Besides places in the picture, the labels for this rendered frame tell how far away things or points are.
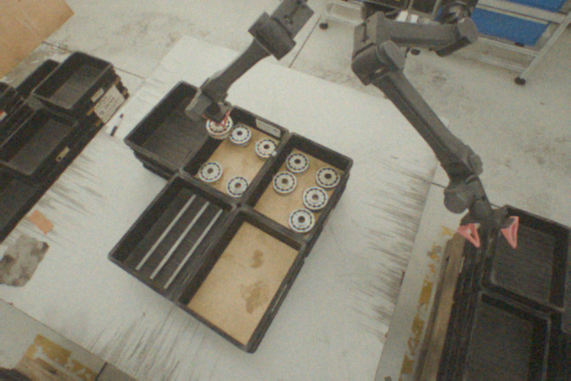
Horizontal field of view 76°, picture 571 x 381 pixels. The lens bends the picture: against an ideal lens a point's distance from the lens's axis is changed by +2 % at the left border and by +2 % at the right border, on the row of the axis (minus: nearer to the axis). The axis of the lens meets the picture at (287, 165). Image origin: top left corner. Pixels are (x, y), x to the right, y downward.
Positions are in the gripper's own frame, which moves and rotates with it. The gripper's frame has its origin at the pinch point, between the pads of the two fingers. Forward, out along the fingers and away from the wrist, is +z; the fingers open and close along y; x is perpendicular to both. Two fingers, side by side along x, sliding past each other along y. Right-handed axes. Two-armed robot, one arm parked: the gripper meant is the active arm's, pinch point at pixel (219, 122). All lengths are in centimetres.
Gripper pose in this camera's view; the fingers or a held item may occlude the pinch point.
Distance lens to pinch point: 144.9
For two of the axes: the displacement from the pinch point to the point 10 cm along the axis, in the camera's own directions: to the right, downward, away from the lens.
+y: 8.5, 4.4, -2.9
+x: 5.3, -7.7, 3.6
